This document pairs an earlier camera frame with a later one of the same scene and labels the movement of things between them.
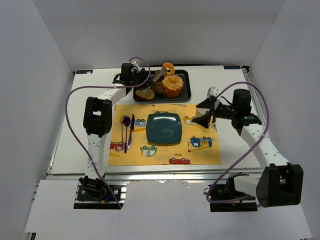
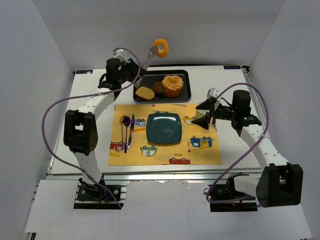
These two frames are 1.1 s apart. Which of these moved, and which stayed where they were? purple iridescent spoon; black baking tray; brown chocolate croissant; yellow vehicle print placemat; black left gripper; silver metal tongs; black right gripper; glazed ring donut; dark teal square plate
Moved: silver metal tongs; black left gripper; glazed ring donut
Stayed: brown chocolate croissant; purple iridescent spoon; black baking tray; yellow vehicle print placemat; black right gripper; dark teal square plate
